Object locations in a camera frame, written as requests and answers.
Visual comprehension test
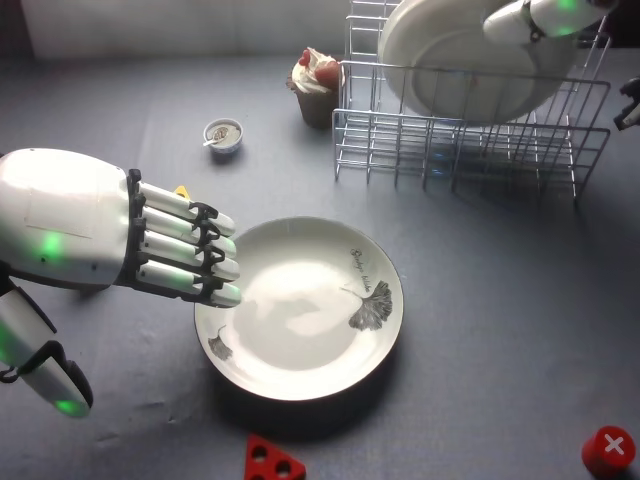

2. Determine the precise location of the silver wire dish rack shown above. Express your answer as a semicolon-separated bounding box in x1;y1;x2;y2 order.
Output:
331;0;614;204

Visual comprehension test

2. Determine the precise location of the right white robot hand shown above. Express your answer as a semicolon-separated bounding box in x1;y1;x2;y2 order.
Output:
482;0;619;47

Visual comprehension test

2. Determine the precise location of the grey tablecloth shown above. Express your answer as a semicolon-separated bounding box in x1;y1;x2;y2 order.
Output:
0;47;640;480

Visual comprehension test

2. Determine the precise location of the toy cupcake with strawberries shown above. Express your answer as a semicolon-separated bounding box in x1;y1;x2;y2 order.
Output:
285;47;347;130

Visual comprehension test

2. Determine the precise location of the white plate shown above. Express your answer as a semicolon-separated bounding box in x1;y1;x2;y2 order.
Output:
377;0;584;125
193;215;405;404

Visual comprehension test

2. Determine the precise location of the small bowl with spoon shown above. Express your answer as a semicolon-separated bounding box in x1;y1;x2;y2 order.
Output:
202;117;245;157

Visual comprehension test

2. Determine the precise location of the red triangle block with holes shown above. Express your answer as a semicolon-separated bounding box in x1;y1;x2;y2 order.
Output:
243;433;307;480

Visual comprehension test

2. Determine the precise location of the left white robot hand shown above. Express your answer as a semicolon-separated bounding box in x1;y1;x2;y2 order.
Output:
0;147;244;420

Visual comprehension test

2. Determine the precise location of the red cylinder with white cross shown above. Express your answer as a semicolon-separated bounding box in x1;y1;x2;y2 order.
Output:
580;424;637;479

